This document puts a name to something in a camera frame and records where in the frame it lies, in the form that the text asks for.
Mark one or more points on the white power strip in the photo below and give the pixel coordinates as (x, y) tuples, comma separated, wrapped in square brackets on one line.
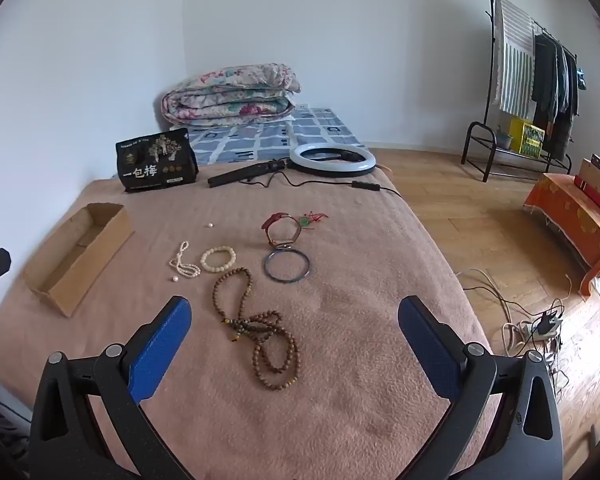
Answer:
[(525, 332)]

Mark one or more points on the pink fleece blanket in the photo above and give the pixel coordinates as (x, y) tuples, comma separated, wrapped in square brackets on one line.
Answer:
[(360, 270)]

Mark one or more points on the blue checkered bed sheet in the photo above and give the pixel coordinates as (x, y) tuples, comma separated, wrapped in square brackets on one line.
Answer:
[(260, 135)]

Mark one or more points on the dark round bangle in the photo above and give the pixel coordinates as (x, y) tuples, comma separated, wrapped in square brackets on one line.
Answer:
[(265, 269)]

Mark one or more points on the yellow crate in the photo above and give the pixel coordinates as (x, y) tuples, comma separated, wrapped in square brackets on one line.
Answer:
[(525, 137)]

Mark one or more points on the black plug charger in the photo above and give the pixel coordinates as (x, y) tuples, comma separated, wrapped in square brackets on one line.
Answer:
[(549, 322)]

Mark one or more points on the black snack bag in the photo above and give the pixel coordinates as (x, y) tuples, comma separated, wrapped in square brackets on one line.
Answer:
[(155, 165)]

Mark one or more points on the striped green white towel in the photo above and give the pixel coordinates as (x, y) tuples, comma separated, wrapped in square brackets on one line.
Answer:
[(515, 60)]

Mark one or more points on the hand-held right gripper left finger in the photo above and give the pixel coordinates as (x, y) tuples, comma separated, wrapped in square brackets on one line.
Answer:
[(164, 342)]

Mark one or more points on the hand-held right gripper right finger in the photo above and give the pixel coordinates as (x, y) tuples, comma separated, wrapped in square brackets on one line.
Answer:
[(425, 345)]

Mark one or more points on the orange box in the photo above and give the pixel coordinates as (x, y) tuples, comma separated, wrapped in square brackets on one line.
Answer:
[(570, 215)]

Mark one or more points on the dark hanging clothes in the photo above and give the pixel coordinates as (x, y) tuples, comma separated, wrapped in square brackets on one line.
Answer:
[(550, 85)]

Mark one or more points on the folded floral quilt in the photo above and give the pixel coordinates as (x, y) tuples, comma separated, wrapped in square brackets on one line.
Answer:
[(230, 92)]

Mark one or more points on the red flat box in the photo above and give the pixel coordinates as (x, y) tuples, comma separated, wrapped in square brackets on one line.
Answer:
[(592, 197)]

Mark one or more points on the black metal clothes rack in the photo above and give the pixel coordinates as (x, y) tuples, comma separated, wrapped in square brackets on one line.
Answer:
[(481, 127)]

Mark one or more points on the black folded tripod stand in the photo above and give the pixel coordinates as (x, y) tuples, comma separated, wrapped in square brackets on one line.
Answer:
[(240, 174)]

